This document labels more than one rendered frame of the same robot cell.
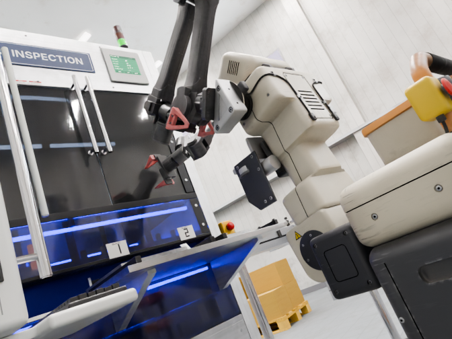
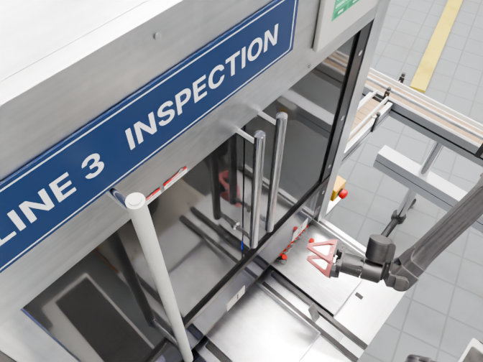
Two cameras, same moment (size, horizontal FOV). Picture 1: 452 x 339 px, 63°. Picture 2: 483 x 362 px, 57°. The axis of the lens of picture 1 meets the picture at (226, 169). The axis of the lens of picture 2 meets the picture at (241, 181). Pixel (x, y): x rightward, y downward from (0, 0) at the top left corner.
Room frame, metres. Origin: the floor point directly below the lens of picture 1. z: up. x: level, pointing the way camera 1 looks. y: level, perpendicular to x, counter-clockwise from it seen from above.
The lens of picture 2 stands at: (0.90, 0.53, 2.39)
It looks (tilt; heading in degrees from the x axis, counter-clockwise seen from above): 54 degrees down; 357
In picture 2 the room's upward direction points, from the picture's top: 1 degrees clockwise
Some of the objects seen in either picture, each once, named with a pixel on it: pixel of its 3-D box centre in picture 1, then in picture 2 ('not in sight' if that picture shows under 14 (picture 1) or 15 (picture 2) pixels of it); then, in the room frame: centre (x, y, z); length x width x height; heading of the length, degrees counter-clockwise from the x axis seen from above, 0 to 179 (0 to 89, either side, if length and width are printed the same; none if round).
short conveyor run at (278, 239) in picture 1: (251, 241); (340, 139); (2.18, 0.02, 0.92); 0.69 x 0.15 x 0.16; 136
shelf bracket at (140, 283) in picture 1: (134, 302); not in sight; (1.26, 0.45, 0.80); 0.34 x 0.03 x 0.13; 46
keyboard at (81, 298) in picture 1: (69, 312); not in sight; (0.98, 0.52, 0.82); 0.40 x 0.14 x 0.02; 47
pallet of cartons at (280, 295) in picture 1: (249, 304); not in sight; (5.82, 0.44, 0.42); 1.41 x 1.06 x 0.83; 58
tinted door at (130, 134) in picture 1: (137, 142); (297, 154); (1.63, 0.34, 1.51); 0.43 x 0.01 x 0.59; 136
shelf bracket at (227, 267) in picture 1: (239, 264); not in sight; (1.62, 0.10, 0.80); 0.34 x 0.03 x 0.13; 46
